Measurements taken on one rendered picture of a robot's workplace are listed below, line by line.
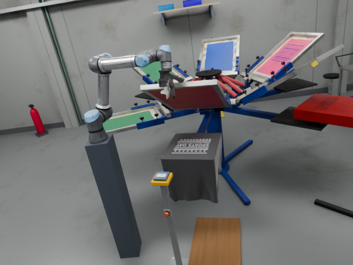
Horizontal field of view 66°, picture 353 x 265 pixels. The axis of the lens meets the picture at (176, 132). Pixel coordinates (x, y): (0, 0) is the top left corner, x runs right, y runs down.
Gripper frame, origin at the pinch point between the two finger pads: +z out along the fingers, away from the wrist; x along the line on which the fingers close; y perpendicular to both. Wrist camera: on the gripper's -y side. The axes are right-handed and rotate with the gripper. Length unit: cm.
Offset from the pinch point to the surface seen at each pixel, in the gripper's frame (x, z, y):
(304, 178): -166, 105, -105
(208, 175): -32, 62, -16
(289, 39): -219, -65, -95
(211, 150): -40, 44, -19
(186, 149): -43, 43, 4
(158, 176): 0, 55, 14
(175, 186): -36, 74, 14
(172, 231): -15, 104, 12
